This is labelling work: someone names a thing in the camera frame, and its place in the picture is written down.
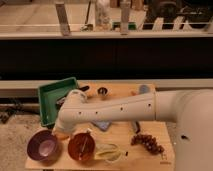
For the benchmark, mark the grey round lid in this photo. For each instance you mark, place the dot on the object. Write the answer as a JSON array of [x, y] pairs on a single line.
[[144, 89]]

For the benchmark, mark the blue cloth piece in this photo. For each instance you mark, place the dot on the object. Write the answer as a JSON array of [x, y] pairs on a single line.
[[102, 125]]

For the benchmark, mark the red bowl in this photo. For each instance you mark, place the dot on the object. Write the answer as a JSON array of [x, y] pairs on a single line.
[[81, 147]]

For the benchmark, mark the bunch of dark grapes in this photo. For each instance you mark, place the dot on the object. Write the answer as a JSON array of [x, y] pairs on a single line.
[[149, 142]]

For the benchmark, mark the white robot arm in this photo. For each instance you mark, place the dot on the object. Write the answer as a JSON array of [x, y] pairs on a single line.
[[191, 110]]

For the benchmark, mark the small dark tool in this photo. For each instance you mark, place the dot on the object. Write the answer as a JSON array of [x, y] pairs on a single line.
[[136, 127]]

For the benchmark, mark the orange apple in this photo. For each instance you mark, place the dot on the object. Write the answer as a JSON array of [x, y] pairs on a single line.
[[61, 136]]

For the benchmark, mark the purple bowl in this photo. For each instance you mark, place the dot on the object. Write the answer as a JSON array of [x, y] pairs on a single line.
[[43, 146]]

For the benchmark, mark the green plastic tray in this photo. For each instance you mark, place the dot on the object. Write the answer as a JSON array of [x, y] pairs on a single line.
[[49, 94]]

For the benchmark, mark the small dark metal cup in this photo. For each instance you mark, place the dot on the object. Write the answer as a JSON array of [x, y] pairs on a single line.
[[102, 91]]

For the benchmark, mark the green box in background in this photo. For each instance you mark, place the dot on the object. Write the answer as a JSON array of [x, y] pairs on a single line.
[[129, 26]]

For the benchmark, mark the yellow banana peel toy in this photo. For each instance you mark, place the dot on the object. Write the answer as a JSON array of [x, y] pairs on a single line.
[[110, 153]]

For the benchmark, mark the wooden table board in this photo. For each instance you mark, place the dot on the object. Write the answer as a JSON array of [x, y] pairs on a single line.
[[120, 133]]

